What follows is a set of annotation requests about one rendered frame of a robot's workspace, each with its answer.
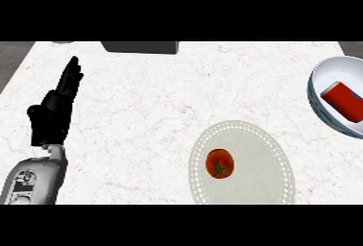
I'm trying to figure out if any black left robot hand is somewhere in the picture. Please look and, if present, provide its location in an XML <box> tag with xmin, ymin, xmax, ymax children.
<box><xmin>25</xmin><ymin>56</ymin><xmax>85</xmax><ymax>147</ymax></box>

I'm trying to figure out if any round pale grey placemat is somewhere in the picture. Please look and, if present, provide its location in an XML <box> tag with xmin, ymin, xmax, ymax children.
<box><xmin>187</xmin><ymin>119</ymin><xmax>298</xmax><ymax>206</ymax></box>

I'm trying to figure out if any white bowl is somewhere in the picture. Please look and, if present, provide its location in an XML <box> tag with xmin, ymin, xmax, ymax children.
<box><xmin>307</xmin><ymin>56</ymin><xmax>363</xmax><ymax>140</ymax></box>

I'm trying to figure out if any red can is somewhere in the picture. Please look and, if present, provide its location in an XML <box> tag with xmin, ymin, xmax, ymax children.
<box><xmin>318</xmin><ymin>81</ymin><xmax>363</xmax><ymax>123</ymax></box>

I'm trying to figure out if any dark grey appliance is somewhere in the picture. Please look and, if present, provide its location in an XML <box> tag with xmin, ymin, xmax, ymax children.
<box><xmin>99</xmin><ymin>41</ymin><xmax>181</xmax><ymax>56</ymax></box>

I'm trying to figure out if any red tomato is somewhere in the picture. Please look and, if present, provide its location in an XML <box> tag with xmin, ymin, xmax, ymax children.
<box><xmin>203</xmin><ymin>148</ymin><xmax>236</xmax><ymax>180</ymax></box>

